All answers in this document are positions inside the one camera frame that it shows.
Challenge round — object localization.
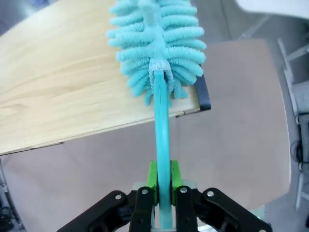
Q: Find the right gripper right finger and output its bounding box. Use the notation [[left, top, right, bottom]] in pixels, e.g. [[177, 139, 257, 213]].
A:
[[169, 159, 272, 232]]

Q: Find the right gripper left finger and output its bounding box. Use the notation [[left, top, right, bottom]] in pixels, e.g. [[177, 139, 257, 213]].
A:
[[56, 160, 160, 232]]

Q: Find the teal chenille duster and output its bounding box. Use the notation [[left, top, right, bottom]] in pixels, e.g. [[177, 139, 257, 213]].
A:
[[106, 0, 208, 231]]

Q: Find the white rounded table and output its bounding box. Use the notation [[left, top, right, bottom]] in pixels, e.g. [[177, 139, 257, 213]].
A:
[[236, 0, 309, 211]]

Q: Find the wooden two-tier black-frame shelf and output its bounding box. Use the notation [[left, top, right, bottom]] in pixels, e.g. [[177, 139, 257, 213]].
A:
[[0, 0, 213, 157]]

